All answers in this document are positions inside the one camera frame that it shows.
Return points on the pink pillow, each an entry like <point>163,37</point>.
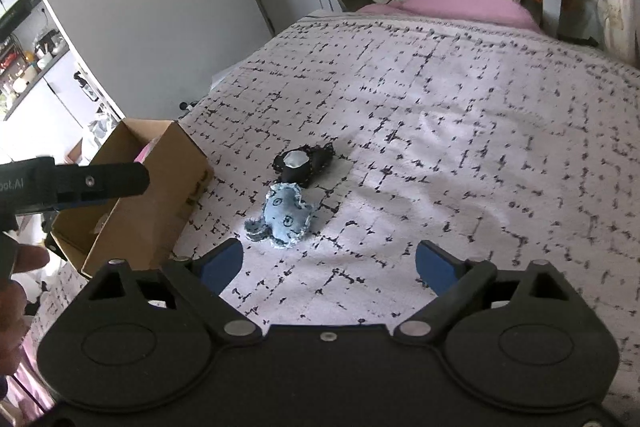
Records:
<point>506,13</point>

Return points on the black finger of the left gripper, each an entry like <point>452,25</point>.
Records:
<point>76,185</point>

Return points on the grey-blue fluffy plush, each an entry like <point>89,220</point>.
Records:
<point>146,150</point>

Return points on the brown cardboard box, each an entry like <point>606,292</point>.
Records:
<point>142,229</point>

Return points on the blue denim fabric toy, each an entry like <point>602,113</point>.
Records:
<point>285,218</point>

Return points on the black frilly scrunchie pouch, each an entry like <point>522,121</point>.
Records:
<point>304,164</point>

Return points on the person's left hand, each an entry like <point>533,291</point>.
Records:
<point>21,258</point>

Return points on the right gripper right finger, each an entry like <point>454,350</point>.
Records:
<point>459,286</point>

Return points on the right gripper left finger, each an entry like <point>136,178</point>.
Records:
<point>200,282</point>

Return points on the patterned white bedspread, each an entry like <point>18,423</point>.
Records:
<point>489,142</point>

